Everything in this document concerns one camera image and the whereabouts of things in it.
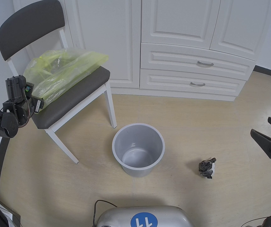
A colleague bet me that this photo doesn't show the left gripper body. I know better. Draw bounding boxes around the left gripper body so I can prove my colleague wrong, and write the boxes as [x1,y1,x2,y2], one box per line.
[15,96,44,125]

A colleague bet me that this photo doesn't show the yellow plastic bag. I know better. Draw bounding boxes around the yellow plastic bag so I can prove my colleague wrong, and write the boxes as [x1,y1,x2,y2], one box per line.
[23,47,109,110]

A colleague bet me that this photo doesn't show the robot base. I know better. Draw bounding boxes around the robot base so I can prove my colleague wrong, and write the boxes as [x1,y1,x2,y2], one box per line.
[97,205,194,227]

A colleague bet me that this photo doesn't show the white trash bin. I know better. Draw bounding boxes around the white trash bin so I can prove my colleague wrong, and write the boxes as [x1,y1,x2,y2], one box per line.
[112,123,165,177]

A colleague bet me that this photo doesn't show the white chair dark grey cushions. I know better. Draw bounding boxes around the white chair dark grey cushions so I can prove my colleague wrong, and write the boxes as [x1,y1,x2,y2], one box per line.
[0,0,117,164]

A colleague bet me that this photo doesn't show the white wardrobe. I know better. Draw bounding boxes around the white wardrobe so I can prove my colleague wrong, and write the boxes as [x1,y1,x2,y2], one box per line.
[11,0,271,102]

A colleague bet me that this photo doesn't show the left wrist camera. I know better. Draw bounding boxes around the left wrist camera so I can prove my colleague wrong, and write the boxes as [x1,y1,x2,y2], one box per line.
[25,81,35,96]

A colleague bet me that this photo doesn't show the black cable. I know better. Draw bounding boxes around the black cable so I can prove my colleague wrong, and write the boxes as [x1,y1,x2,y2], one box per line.
[92,200,118,226]

